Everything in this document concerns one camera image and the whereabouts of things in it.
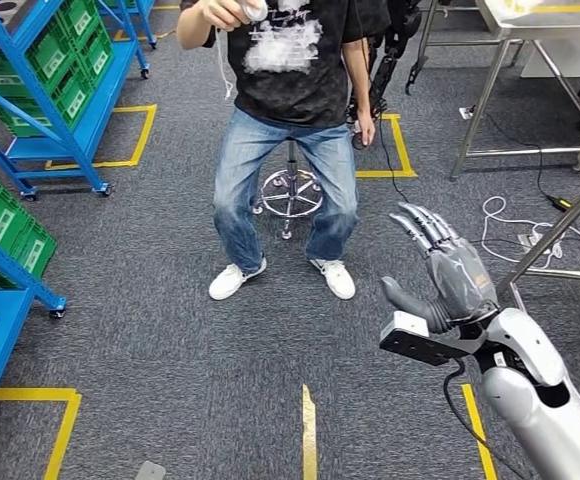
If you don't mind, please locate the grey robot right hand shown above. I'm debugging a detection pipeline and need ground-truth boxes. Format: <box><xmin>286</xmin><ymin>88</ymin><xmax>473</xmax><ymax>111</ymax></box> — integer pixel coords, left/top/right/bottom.
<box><xmin>380</xmin><ymin>201</ymin><xmax>500</xmax><ymax>335</ymax></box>

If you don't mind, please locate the white round controller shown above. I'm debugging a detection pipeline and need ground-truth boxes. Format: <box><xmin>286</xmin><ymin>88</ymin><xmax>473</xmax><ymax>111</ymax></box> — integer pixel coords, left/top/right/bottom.
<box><xmin>214</xmin><ymin>0</ymin><xmax>270</xmax><ymax>101</ymax></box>

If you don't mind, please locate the white power strip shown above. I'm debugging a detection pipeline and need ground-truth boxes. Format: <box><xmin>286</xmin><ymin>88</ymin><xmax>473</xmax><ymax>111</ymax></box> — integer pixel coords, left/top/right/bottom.
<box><xmin>517</xmin><ymin>231</ymin><xmax>563</xmax><ymax>258</ymax></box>

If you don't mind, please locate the chrome stool base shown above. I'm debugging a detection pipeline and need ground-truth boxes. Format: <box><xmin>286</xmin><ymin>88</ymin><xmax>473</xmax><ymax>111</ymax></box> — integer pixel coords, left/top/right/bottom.
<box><xmin>252</xmin><ymin>140</ymin><xmax>325</xmax><ymax>241</ymax></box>

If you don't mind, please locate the black folding stand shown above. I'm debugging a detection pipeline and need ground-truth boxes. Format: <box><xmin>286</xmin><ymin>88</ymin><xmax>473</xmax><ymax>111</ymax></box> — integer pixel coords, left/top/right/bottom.
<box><xmin>346</xmin><ymin>0</ymin><xmax>441</xmax><ymax>127</ymax></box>

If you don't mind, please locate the steel table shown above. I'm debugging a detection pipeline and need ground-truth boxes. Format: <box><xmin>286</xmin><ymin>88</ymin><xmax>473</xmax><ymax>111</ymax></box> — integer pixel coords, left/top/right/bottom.
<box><xmin>449</xmin><ymin>0</ymin><xmax>580</xmax><ymax>181</ymax></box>

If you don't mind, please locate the person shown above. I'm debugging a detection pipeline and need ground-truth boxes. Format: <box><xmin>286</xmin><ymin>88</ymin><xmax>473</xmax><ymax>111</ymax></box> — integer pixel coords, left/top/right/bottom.
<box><xmin>175</xmin><ymin>0</ymin><xmax>391</xmax><ymax>303</ymax></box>

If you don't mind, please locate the yellow floor tape rectangle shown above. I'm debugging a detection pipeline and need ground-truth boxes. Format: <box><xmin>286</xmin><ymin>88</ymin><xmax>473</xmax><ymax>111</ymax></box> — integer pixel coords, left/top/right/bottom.
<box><xmin>112</xmin><ymin>5</ymin><xmax>181</xmax><ymax>42</ymax></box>
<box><xmin>0</xmin><ymin>387</ymin><xmax>82</xmax><ymax>480</ymax></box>

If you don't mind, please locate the blue metal storage rack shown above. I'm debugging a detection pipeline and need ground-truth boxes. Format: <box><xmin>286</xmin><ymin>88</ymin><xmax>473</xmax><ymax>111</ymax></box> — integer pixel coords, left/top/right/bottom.
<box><xmin>0</xmin><ymin>0</ymin><xmax>151</xmax><ymax>200</ymax></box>
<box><xmin>119</xmin><ymin>0</ymin><xmax>159</xmax><ymax>51</ymax></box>

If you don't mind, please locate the green plastic folding crate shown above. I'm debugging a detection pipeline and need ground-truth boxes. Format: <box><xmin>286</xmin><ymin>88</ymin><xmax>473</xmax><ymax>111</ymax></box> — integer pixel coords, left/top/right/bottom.
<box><xmin>0</xmin><ymin>16</ymin><xmax>73</xmax><ymax>101</ymax></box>
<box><xmin>0</xmin><ymin>72</ymin><xmax>94</xmax><ymax>138</ymax></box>
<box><xmin>0</xmin><ymin>221</ymin><xmax>58</xmax><ymax>293</ymax></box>
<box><xmin>77</xmin><ymin>26</ymin><xmax>116</xmax><ymax>87</ymax></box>
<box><xmin>57</xmin><ymin>0</ymin><xmax>101</xmax><ymax>48</ymax></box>
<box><xmin>0</xmin><ymin>178</ymin><xmax>32</xmax><ymax>260</ymax></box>

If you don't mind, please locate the white cable under bench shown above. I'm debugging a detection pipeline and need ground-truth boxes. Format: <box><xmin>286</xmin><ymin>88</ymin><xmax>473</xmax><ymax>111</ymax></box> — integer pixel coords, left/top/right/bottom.
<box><xmin>479</xmin><ymin>195</ymin><xmax>580</xmax><ymax>266</ymax></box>

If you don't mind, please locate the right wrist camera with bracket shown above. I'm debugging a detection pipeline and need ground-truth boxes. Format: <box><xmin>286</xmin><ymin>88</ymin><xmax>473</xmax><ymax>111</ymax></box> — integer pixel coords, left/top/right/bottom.
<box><xmin>378</xmin><ymin>311</ymin><xmax>491</xmax><ymax>368</ymax></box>

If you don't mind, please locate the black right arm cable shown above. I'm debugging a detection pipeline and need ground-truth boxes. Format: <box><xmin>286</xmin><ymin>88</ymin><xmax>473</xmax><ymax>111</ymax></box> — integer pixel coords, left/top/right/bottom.
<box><xmin>442</xmin><ymin>360</ymin><xmax>526</xmax><ymax>480</ymax></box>

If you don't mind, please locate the black floor cable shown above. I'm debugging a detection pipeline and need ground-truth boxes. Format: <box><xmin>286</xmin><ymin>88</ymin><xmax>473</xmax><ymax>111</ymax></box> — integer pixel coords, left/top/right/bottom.
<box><xmin>485</xmin><ymin>111</ymin><xmax>574</xmax><ymax>213</ymax></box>

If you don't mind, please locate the black hanging cable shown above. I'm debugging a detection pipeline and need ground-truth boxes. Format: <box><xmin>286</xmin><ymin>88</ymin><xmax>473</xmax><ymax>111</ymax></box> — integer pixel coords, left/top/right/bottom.
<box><xmin>375</xmin><ymin>113</ymin><xmax>411</xmax><ymax>203</ymax></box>

